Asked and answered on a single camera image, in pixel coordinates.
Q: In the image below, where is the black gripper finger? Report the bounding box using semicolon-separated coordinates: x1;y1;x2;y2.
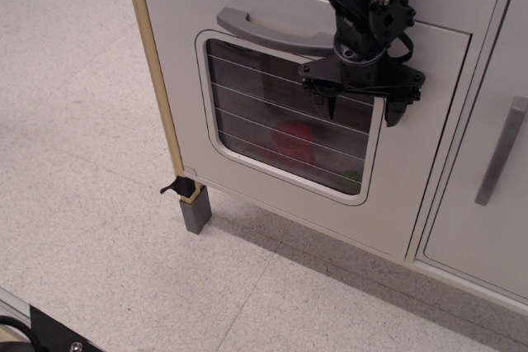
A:
384;97;413;127
313;92;338;120

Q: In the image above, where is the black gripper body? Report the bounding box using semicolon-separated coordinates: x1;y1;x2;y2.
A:
299;54;426;104

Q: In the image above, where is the white oven door with window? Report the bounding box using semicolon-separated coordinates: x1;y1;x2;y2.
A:
145;0;470;260

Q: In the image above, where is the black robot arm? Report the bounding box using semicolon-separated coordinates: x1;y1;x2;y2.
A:
299;0;426;127

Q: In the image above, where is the red toy cup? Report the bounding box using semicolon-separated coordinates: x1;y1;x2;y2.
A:
271;120;315;165

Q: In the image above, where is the orange toy with green top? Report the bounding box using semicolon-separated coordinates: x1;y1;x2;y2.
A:
337;171;362;195

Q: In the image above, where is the white toy kitchen cabinet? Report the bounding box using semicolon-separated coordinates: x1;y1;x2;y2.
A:
132;0;527;313

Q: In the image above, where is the white cupboard door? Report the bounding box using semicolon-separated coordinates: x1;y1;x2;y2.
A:
417;0;527;304

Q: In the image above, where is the black clip on leg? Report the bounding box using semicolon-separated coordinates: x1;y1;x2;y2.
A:
160;176;196;198

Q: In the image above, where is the grey cabinet foot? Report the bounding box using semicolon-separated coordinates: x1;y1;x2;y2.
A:
180;188;212;235

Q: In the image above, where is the grey oven door handle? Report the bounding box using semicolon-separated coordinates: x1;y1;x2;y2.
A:
216;7;334;57

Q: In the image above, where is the silver cupboard door handle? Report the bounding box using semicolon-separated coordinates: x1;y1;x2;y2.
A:
475;96;527;206

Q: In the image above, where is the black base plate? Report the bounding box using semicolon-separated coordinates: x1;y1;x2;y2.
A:
30;306;102;352

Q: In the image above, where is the aluminium frame rail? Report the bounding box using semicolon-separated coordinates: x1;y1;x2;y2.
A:
0;288;31;342

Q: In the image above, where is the black cable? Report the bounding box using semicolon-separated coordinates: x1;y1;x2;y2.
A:
0;313;46;352

